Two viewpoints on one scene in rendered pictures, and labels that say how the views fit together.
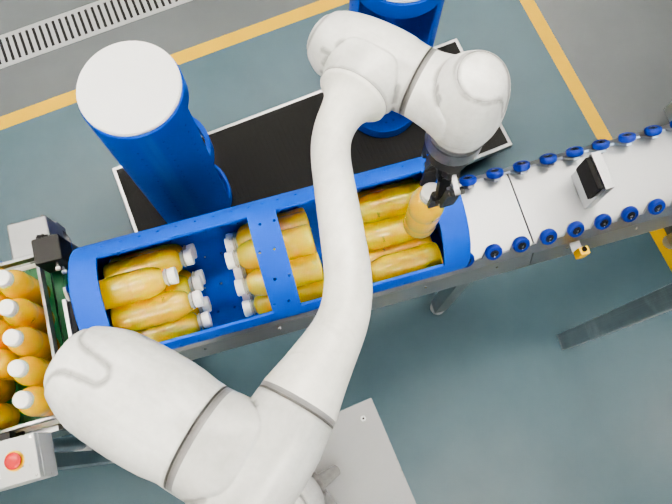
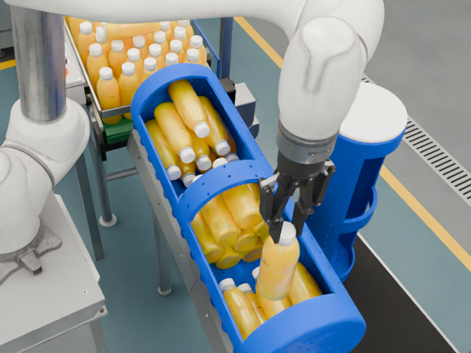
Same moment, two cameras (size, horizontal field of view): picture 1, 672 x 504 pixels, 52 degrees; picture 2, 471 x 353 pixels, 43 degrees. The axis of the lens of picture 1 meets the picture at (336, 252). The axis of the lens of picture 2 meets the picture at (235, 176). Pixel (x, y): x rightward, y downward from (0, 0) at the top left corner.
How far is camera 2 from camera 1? 0.88 m
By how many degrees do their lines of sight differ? 40
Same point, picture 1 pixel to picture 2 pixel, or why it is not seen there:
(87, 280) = (187, 71)
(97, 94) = not seen: hidden behind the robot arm
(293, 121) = (418, 333)
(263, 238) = (237, 168)
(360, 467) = (38, 293)
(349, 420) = (83, 281)
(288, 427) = not seen: outside the picture
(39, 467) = not seen: hidden behind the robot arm
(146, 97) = (358, 120)
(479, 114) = (291, 48)
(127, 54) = (391, 106)
